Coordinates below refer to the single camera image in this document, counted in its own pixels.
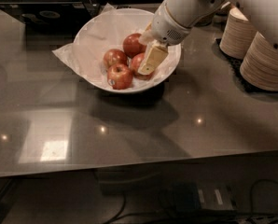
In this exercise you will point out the stack of paper plates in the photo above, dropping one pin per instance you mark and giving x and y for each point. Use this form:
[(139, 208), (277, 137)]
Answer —
[(238, 35), (260, 64)]

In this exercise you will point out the black mat under plates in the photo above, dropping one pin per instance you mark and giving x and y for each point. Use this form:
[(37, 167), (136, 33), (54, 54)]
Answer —
[(236, 64)]

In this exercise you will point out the front stack of paper plates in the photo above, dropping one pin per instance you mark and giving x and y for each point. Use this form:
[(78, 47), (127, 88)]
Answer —
[(260, 64)]

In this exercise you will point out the white paper liner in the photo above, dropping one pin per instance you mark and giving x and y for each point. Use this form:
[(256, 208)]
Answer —
[(92, 47)]

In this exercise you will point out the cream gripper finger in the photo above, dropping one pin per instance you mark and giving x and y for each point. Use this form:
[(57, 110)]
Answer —
[(147, 38), (155, 54)]

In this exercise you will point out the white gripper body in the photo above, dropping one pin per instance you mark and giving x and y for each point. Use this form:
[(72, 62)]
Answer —
[(167, 27)]

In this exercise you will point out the dark box under table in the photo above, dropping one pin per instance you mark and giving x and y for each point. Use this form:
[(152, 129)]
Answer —
[(212, 198)]

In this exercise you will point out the white bowl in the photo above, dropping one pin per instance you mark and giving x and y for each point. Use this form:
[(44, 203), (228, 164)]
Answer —
[(92, 75)]

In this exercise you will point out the black induction cooktop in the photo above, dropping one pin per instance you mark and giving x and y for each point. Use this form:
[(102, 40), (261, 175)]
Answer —
[(52, 17)]

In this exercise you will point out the red yellow apple at right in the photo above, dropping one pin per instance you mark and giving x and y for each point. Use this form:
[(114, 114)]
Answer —
[(135, 63)]

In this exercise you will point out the rear stack of paper plates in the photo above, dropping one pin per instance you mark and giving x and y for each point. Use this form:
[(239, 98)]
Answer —
[(238, 35)]

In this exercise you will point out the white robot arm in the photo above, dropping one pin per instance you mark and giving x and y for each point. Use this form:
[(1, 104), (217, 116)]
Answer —
[(263, 14)]

